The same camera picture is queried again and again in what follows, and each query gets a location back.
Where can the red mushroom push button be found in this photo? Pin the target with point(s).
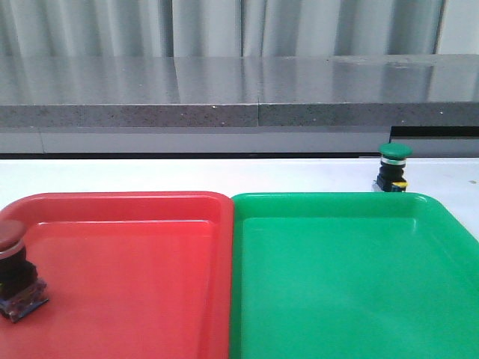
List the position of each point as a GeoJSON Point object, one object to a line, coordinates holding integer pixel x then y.
{"type": "Point", "coordinates": [22, 291]}

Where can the green plastic tray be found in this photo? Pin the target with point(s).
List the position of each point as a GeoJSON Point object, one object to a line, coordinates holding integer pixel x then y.
{"type": "Point", "coordinates": [352, 275]}

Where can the red plastic tray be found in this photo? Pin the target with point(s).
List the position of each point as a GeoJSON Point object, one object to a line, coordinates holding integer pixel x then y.
{"type": "Point", "coordinates": [129, 275]}

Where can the green mushroom push button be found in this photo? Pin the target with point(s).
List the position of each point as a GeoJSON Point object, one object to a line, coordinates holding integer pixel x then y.
{"type": "Point", "coordinates": [391, 169]}

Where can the grey stone countertop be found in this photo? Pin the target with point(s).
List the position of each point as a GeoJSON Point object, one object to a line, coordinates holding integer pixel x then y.
{"type": "Point", "coordinates": [278, 106]}

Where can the white pleated curtain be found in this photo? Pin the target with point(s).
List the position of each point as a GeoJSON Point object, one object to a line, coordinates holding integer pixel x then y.
{"type": "Point", "coordinates": [219, 28]}

